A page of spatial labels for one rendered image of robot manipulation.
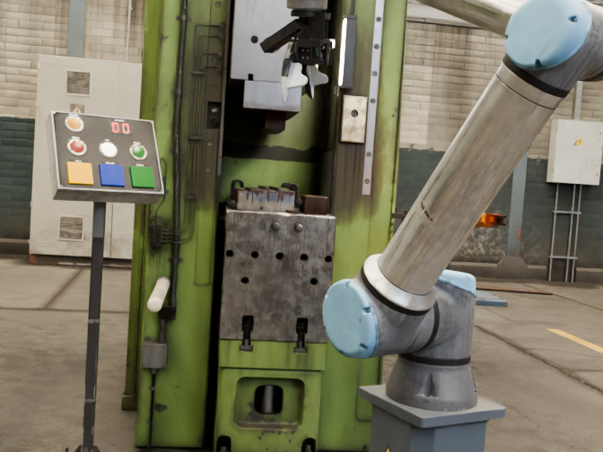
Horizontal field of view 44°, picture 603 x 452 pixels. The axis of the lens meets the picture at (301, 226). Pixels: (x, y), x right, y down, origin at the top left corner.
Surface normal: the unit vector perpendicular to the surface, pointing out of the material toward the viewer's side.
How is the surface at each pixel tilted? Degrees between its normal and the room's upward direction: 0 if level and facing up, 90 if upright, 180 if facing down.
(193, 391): 90
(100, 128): 60
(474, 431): 90
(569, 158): 90
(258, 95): 90
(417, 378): 70
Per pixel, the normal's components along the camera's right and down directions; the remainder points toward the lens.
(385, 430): -0.87, -0.03
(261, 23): 0.12, 0.07
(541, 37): -0.72, -0.11
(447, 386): 0.22, -0.27
